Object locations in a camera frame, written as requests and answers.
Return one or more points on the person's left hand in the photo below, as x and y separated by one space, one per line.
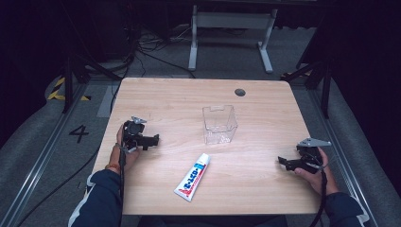
126 154

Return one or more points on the grey metal table frame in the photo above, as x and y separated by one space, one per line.
231 34

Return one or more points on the grey table grommet hole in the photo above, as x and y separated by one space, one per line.
240 92

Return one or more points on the orange wristband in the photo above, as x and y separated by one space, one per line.
112 166

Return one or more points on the white toothpaste tube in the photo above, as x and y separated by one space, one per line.
192 178

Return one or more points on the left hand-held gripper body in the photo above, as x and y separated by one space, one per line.
134 132

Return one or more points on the yellow black hazard tape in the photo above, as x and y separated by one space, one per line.
61 91

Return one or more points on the person's right hand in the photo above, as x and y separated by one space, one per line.
318 179

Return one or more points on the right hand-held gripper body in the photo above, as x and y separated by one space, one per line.
310 153

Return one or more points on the black tripod stand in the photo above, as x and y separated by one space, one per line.
317 78
78 72

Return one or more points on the clear plastic container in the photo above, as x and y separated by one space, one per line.
219 124

